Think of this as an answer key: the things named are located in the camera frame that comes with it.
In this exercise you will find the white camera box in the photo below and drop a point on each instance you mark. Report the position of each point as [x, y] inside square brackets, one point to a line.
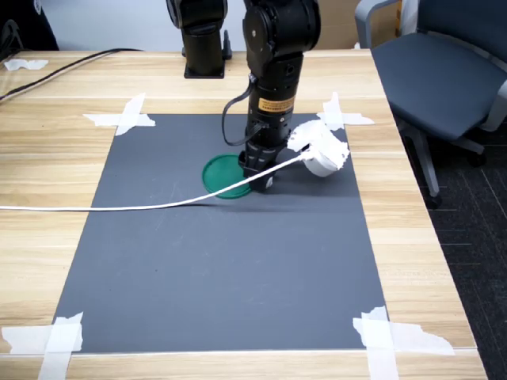
[321, 150]

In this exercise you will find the dark grey office chair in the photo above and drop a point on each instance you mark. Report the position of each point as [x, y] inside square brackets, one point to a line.
[435, 79]

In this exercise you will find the white tape patch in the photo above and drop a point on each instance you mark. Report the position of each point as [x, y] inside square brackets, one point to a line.
[336, 112]
[376, 336]
[130, 118]
[59, 336]

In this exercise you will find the dark grey mat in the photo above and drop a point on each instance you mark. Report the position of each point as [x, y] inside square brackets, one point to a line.
[198, 277]

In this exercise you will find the round green lid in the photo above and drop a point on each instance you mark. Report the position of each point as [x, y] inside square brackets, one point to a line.
[222, 176]

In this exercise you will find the crumpled white tape scrap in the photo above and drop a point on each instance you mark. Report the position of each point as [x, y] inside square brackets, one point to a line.
[24, 64]

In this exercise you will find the black table clamp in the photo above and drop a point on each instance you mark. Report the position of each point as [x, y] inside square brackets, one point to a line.
[226, 47]

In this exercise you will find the brown cardboard box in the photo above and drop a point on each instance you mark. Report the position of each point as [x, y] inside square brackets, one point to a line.
[340, 31]

